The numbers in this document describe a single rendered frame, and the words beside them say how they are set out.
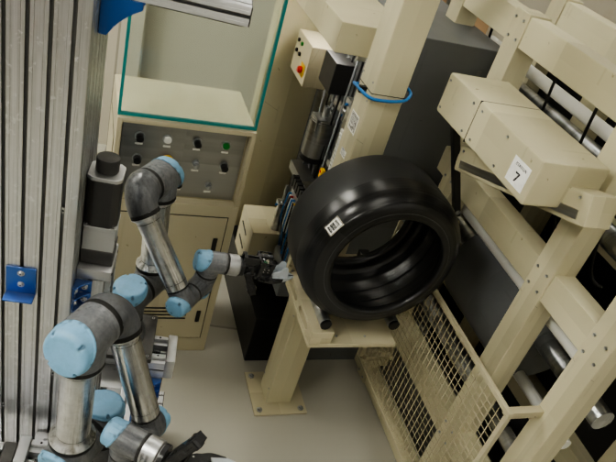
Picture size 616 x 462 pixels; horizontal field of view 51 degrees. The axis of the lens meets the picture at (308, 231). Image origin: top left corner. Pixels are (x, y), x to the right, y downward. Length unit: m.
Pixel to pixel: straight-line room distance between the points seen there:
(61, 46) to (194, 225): 1.53
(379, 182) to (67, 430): 1.17
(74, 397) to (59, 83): 0.72
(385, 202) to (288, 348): 1.12
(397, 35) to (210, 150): 0.94
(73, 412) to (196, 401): 1.54
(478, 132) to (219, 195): 1.21
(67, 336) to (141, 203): 0.65
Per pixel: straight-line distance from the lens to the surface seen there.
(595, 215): 1.98
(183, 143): 2.68
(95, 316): 1.54
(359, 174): 2.16
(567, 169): 1.97
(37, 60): 1.49
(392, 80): 2.29
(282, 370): 3.08
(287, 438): 3.15
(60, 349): 1.52
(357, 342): 2.49
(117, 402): 1.91
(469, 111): 2.22
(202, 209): 2.81
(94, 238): 1.79
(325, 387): 3.42
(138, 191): 2.02
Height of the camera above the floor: 2.43
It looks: 33 degrees down
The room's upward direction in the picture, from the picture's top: 18 degrees clockwise
